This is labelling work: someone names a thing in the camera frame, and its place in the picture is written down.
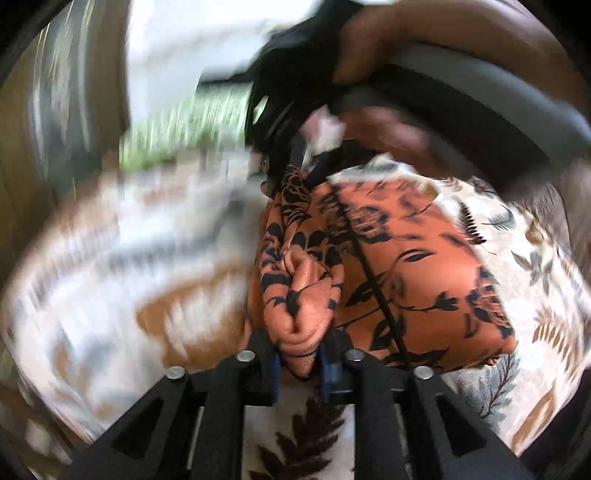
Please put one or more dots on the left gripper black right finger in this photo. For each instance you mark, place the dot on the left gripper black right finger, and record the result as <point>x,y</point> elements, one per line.
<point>409,424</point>

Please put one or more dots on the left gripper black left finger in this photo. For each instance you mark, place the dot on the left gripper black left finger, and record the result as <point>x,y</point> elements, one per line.
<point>187,426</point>

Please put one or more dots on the orange black floral blouse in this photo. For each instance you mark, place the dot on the orange black floral blouse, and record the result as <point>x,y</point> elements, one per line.
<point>374,255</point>

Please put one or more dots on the person's right hand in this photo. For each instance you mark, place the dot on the person's right hand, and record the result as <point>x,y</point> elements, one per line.
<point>371,131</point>

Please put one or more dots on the green white patterned pillow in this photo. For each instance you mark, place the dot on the green white patterned pillow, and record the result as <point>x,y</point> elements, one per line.
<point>211,120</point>

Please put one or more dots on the beige leaf print blanket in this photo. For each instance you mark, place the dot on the beige leaf print blanket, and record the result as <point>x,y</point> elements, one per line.
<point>153,272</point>

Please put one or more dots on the wooden glass panel door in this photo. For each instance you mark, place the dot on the wooden glass panel door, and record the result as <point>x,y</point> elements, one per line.
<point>63,106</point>

